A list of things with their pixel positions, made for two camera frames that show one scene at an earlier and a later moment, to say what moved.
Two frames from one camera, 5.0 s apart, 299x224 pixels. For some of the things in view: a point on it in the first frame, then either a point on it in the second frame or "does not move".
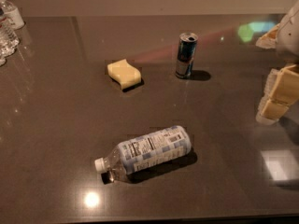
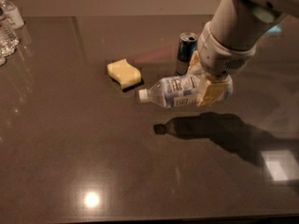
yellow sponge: [124, 73] does not move
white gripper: [290, 36] -> [222, 57]
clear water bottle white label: [12, 14] does not move
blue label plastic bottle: [135, 154] -> [188, 91]
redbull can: [186, 54] does not move
